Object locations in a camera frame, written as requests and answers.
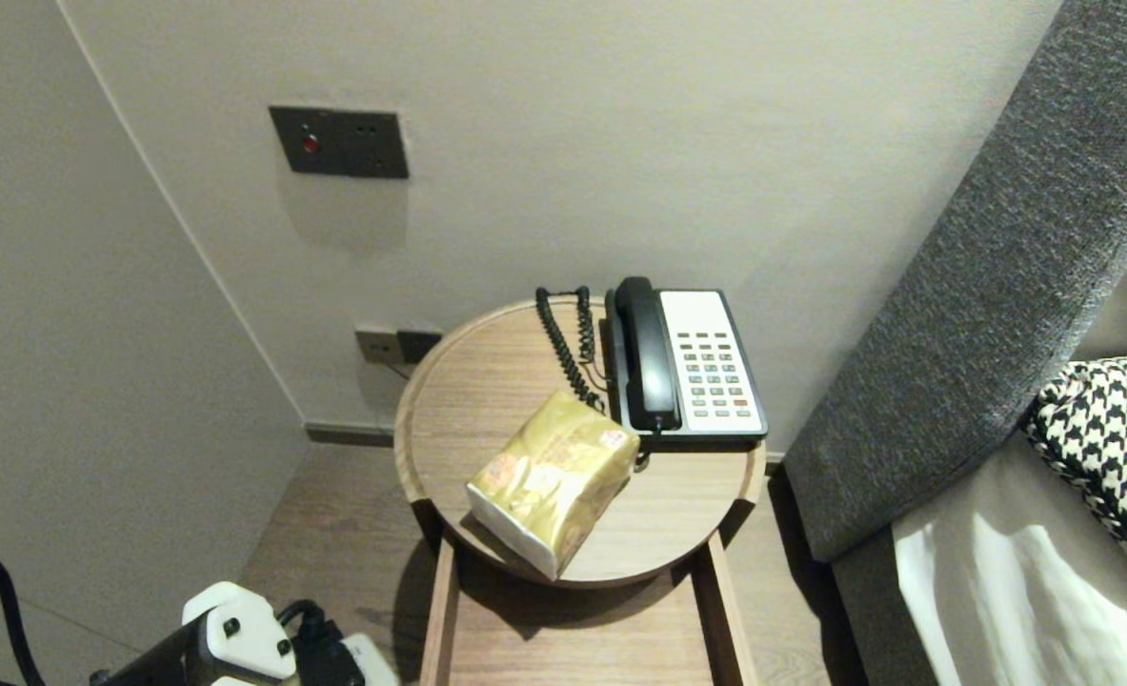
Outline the curved wooden table drawer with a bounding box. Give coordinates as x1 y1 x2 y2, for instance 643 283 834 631
420 529 764 686

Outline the gold tissue pack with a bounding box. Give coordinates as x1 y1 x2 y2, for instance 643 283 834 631
466 389 642 582

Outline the round wooden side table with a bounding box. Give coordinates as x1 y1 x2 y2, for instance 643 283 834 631
393 295 769 590

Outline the black telephone handset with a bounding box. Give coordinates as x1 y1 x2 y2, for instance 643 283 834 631
613 276 683 431

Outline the black and white desk phone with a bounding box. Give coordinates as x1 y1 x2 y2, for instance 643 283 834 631
604 288 770 449

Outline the grey upholstered bed base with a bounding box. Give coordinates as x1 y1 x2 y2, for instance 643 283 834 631
833 527 956 686

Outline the white bed sheet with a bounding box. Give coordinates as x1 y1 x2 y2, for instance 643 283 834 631
892 429 1127 686

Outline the grey fabric headboard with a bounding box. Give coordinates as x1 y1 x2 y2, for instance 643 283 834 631
783 0 1127 565

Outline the black white houndstooth pillow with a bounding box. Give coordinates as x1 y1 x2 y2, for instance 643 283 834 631
1020 353 1127 603

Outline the smooth black arm cable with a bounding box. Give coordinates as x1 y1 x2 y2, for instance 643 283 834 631
0 540 366 686

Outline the beige wall data socket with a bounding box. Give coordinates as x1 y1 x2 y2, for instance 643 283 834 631
355 327 400 364

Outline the grey wall power outlet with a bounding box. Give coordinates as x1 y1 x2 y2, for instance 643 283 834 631
397 329 444 364

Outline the black coiled telephone cord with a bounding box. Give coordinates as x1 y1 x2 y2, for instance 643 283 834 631
535 285 653 471

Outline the dark wall switch panel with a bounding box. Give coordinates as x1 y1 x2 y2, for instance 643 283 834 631
270 105 410 180

